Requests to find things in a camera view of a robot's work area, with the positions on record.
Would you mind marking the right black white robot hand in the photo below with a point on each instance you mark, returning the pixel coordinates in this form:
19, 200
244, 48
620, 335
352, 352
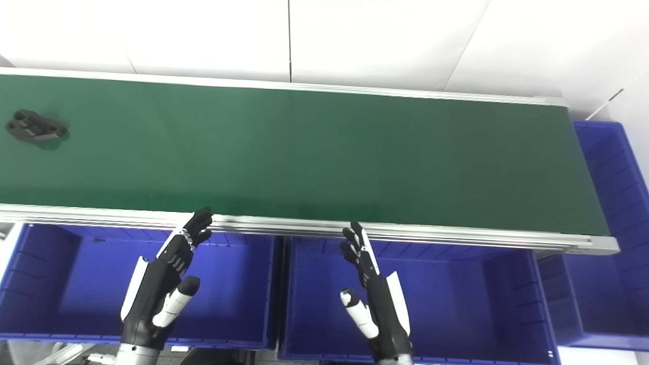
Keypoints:
383, 309

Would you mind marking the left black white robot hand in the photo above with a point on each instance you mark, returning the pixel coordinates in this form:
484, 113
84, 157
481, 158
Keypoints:
152, 289

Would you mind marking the black flanged metal part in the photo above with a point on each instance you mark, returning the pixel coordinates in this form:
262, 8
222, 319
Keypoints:
33, 126

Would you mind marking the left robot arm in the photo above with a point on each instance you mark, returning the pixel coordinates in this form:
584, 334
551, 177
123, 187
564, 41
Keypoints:
136, 356

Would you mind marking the blue plastic bin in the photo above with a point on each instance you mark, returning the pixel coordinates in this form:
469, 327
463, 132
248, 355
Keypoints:
451, 304
76, 289
608, 263

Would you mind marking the green conveyor belt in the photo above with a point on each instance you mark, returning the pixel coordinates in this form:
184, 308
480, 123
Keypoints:
314, 157
456, 235

